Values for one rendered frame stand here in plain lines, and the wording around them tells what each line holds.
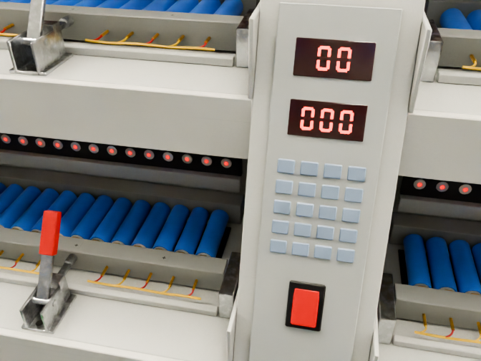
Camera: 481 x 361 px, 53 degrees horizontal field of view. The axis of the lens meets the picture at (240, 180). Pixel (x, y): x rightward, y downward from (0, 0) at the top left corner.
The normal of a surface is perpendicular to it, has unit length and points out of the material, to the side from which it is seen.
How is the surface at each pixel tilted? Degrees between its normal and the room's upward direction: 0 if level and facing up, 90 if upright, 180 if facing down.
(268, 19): 90
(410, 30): 90
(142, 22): 111
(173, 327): 21
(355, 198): 90
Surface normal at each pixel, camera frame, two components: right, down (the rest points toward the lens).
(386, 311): 0.00, -0.82
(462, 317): -0.19, 0.56
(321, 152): -0.18, 0.23
